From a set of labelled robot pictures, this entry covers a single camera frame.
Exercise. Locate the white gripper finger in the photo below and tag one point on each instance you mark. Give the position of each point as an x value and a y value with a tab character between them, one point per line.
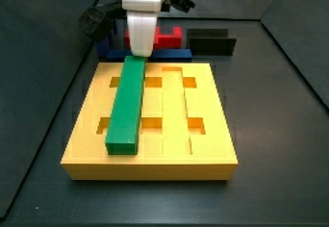
141	23

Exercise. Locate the blue long bar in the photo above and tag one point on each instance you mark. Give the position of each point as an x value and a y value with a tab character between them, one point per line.
160	55

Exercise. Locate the yellow slotted board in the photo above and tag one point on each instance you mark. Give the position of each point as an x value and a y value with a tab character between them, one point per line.
185	142

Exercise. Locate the red notched block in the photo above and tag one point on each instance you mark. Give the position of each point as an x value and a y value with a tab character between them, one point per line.
164	41

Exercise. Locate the purple notched block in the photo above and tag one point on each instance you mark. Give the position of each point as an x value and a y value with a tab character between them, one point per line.
106	44

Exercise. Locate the black notched block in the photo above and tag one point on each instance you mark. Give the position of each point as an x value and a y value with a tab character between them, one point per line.
210	42

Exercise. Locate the green long bar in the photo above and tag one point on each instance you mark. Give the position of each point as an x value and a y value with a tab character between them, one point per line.
122	136

